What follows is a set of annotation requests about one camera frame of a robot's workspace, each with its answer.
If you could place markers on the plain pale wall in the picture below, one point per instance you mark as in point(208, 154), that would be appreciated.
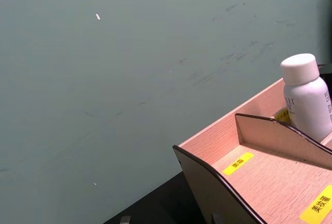
point(103, 78)

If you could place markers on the black table cloth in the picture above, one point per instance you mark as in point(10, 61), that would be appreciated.
point(158, 203)

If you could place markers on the small grey metal piece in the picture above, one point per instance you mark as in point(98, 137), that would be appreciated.
point(125, 220)

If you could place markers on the white plastic bottle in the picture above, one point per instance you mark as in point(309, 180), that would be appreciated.
point(306, 99)

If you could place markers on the large yellow label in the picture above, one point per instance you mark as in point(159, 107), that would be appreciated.
point(319, 206)

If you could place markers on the small yellow label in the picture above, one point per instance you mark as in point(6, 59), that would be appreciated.
point(238, 164)
point(282, 116)

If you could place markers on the pale wooden desktop organizer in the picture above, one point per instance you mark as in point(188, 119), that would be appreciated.
point(262, 182)

